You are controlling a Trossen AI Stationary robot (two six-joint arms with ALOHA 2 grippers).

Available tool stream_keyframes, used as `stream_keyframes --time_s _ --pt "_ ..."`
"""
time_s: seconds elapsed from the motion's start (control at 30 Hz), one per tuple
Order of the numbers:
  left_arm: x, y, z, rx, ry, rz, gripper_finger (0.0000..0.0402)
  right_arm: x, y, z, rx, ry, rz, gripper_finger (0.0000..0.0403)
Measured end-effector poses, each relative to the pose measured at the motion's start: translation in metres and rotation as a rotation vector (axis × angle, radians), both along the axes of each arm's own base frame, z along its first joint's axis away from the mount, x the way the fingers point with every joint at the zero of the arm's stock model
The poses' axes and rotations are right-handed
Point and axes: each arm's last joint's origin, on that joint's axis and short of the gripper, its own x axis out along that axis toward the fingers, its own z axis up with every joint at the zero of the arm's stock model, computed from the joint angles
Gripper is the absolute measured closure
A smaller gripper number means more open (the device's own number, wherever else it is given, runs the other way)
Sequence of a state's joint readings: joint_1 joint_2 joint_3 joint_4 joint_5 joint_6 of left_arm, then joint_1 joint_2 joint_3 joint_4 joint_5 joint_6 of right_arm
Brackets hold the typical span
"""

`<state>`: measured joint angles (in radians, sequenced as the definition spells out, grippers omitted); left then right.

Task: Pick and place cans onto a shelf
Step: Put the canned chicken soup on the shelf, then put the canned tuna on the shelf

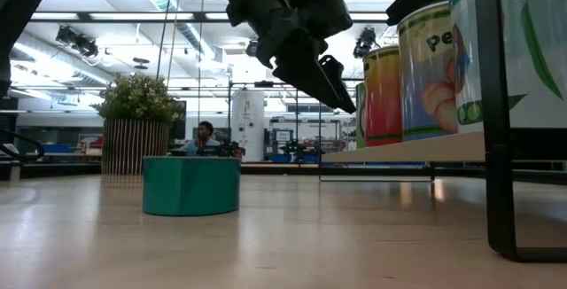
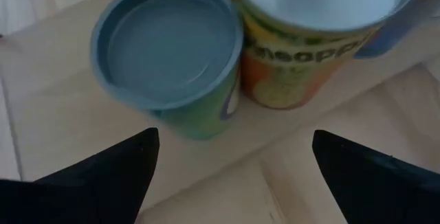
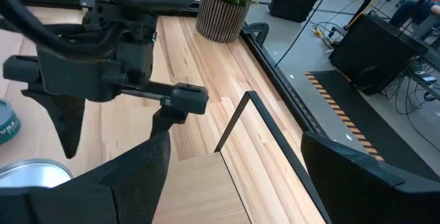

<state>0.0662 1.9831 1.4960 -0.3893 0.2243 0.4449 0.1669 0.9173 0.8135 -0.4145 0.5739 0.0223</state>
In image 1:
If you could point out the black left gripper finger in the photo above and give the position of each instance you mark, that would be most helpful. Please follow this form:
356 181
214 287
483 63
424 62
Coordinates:
332 69
305 72

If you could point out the green label tin can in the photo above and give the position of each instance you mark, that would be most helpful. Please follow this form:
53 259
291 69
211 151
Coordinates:
360 120

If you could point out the pineapple label tin can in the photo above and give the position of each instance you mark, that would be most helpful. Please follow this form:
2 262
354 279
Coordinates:
383 103

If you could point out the peaches label tin can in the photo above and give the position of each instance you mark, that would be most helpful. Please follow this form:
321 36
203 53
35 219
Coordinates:
425 80

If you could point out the peas label tin can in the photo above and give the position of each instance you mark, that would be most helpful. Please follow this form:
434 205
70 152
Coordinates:
536 58

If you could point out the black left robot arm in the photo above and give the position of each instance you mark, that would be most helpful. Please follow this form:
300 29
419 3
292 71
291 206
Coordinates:
22 14

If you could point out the black ceiling-mounted device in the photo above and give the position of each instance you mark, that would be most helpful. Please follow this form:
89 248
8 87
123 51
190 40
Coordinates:
75 41
365 41

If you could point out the person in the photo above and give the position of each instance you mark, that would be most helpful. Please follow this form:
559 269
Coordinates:
203 136

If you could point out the short teal tin can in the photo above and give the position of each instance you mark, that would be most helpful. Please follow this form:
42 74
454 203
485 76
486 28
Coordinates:
190 187

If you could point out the green plant in slatted pot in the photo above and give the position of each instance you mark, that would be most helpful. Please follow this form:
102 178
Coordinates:
133 147

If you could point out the black aluminium table frame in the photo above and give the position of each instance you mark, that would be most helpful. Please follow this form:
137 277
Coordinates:
66 170

